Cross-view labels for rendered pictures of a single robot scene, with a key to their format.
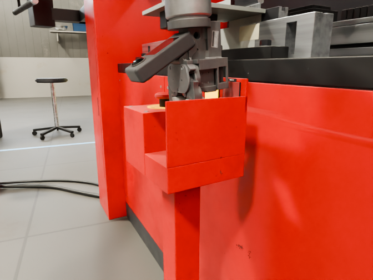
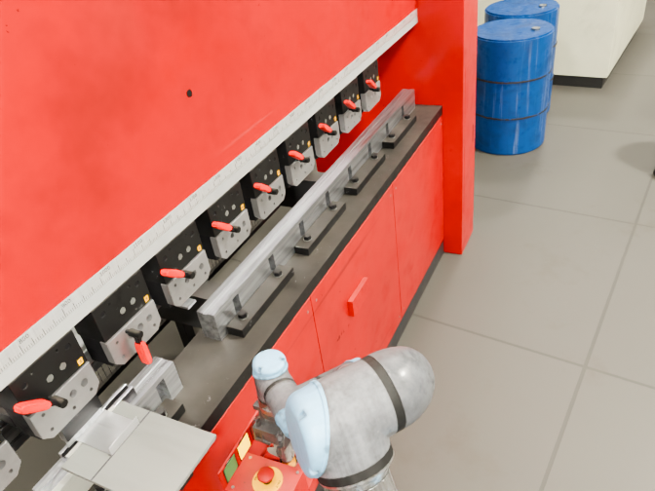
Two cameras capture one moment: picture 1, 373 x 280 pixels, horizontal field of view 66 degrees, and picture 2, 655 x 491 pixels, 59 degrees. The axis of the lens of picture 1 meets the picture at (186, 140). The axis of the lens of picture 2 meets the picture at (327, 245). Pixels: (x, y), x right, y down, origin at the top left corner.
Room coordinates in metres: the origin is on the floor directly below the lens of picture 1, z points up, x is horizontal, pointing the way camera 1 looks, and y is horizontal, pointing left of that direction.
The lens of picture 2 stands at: (0.83, 0.85, 1.96)
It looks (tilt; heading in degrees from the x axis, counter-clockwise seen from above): 34 degrees down; 239
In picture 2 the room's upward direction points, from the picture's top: 9 degrees counter-clockwise
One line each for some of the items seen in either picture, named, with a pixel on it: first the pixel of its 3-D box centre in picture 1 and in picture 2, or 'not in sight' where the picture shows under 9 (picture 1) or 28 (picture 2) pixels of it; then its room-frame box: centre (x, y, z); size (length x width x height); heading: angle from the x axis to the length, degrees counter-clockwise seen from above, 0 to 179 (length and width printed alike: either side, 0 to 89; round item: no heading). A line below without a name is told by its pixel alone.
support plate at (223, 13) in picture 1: (202, 12); (139, 452); (0.80, -0.04, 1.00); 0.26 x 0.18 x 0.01; 118
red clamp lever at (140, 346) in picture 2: not in sight; (138, 346); (0.71, -0.19, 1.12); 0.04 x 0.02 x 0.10; 118
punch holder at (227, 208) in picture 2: not in sight; (218, 219); (0.37, -0.44, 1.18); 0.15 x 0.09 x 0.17; 28
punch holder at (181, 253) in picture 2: not in sight; (173, 262); (0.54, -0.35, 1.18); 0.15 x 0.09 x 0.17; 28
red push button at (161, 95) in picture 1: (164, 100); (266, 477); (0.59, 0.04, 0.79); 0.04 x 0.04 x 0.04
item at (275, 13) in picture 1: (255, 19); (99, 422); (0.85, -0.19, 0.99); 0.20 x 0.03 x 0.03; 28
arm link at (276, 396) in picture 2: not in sight; (298, 405); (0.50, 0.11, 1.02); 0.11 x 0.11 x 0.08; 81
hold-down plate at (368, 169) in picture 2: not in sight; (366, 172); (-0.39, -0.78, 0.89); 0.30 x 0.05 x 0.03; 28
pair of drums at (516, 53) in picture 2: not in sight; (514, 72); (-2.69, -1.88, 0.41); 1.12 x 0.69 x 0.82; 19
